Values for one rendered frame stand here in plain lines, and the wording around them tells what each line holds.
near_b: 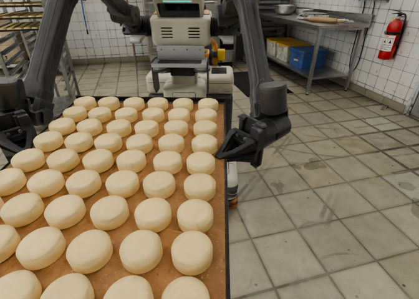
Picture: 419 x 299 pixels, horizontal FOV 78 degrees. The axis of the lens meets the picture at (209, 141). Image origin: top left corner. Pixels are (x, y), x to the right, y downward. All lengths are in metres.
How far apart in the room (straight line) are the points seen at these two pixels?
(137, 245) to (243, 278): 1.17
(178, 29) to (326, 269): 1.41
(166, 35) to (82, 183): 0.96
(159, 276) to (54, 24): 0.68
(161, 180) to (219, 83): 1.23
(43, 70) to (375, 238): 1.80
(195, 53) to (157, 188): 0.94
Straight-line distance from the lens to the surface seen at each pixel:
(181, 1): 1.21
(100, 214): 0.39
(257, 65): 0.68
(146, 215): 0.37
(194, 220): 0.36
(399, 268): 1.81
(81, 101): 0.72
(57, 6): 0.86
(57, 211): 0.42
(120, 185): 0.42
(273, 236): 1.67
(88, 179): 0.45
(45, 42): 0.82
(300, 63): 4.20
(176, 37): 1.29
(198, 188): 0.40
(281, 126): 0.58
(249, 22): 0.72
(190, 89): 1.35
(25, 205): 0.45
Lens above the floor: 1.26
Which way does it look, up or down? 31 degrees down
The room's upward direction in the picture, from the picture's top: straight up
